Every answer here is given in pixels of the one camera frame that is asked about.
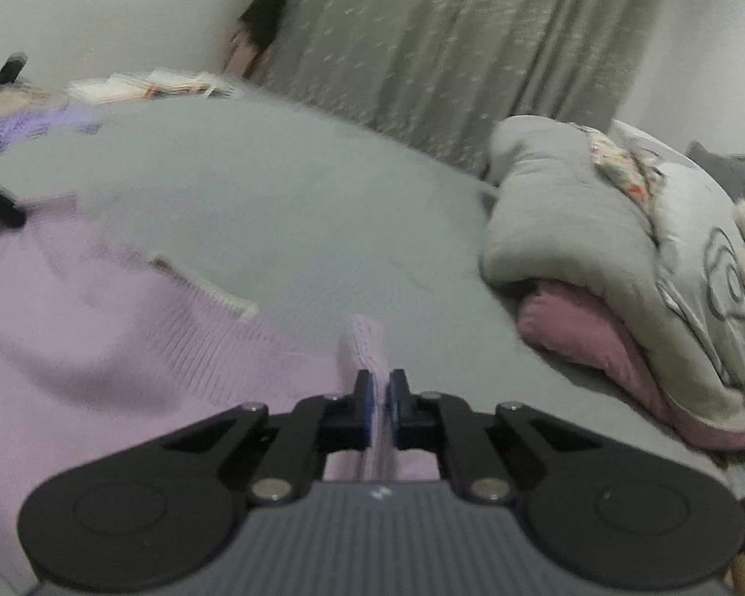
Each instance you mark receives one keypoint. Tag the light grey flower-outline pillow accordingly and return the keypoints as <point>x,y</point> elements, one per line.
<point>701,298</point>

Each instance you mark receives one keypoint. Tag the pink hanging garment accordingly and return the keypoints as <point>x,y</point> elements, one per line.
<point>242,56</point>

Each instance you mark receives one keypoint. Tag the thin purple garment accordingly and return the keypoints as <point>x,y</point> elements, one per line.
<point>18,127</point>

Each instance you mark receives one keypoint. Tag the white cloth with orange stripe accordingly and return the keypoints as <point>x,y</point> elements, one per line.
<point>149,87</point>

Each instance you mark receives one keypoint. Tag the black stand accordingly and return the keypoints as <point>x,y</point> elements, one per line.
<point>9,71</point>

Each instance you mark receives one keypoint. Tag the grey quilted headboard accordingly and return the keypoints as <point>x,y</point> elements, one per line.
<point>739,167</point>

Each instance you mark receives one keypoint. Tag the grey star-print curtain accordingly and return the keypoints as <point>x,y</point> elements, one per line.
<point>459,43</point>

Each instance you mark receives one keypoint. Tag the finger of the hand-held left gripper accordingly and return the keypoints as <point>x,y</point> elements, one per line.
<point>0,205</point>

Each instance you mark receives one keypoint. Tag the pink cushion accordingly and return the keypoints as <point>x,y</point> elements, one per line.
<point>583,329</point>

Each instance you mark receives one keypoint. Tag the lilac knitted sweater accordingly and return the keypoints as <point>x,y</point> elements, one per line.
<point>130,347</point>

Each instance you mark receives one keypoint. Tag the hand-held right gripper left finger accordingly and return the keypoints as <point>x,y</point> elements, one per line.
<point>367,410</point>

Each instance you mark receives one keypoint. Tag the dark hanging garment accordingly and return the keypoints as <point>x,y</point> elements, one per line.
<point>273,6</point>

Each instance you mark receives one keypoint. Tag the floral print cloth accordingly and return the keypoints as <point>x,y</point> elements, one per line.
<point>627,167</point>

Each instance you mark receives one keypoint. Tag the grey bed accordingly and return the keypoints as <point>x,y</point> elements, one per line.
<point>285,198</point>

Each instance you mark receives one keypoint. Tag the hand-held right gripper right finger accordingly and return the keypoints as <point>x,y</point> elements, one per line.
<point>394,410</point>

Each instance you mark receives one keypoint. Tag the beige garment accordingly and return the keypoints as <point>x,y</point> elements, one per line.
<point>6,102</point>

